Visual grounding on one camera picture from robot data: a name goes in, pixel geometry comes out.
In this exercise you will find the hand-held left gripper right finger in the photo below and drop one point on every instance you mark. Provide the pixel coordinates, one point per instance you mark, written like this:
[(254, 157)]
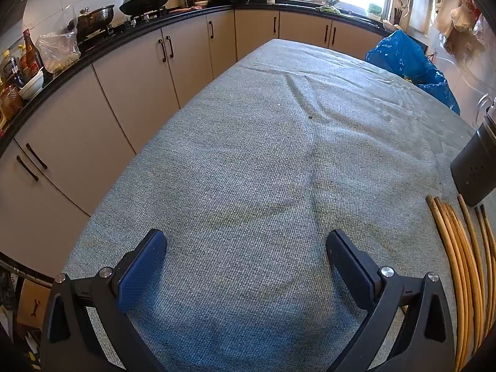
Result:
[(350, 267)]

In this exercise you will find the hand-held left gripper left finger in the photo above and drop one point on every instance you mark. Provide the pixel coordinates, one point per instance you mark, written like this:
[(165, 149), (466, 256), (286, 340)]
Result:
[(141, 267)]

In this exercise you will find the bunch of wooden chopsticks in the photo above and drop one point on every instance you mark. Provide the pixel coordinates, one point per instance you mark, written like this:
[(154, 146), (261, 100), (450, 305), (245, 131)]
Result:
[(461, 263)]

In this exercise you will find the black perforated utensil holder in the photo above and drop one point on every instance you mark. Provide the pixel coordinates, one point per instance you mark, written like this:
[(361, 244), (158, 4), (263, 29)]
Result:
[(474, 170)]

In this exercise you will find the cardboard box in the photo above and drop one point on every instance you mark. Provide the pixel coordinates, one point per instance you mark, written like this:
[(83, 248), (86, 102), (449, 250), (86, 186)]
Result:
[(33, 306)]

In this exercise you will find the beige kitchen base cabinet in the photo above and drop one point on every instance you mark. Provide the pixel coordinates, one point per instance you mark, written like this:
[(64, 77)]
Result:
[(128, 85)]

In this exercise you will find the amber jar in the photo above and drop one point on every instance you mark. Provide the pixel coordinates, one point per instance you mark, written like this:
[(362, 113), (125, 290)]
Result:
[(9, 102)]

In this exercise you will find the white ceramic bowl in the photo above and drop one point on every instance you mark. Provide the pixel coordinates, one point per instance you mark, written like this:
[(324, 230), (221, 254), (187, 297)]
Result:
[(33, 85)]

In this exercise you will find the blue plastic bag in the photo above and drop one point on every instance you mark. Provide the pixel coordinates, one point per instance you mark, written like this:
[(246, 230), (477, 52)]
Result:
[(399, 54)]

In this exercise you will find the clear plastic bag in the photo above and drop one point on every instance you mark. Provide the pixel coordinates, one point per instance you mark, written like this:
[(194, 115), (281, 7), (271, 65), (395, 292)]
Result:
[(58, 52)]

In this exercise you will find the black kitchen countertop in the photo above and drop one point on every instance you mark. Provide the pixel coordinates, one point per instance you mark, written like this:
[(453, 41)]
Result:
[(128, 31)]

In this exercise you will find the dark sauce bottle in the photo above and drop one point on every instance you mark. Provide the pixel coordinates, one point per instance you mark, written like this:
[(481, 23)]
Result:
[(31, 56)]

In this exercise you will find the gas stove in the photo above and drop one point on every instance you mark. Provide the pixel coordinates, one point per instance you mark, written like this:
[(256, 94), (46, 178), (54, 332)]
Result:
[(116, 27)]

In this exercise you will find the steel cooking pot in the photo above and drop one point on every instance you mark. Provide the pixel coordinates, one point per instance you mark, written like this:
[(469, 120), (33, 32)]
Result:
[(95, 17)]

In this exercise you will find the white hanging cutting board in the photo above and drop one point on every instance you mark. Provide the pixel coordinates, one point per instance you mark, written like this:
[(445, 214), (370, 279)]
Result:
[(420, 13)]

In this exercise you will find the hanging clear plastic bags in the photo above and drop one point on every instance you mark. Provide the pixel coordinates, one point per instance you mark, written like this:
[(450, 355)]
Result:
[(461, 17)]

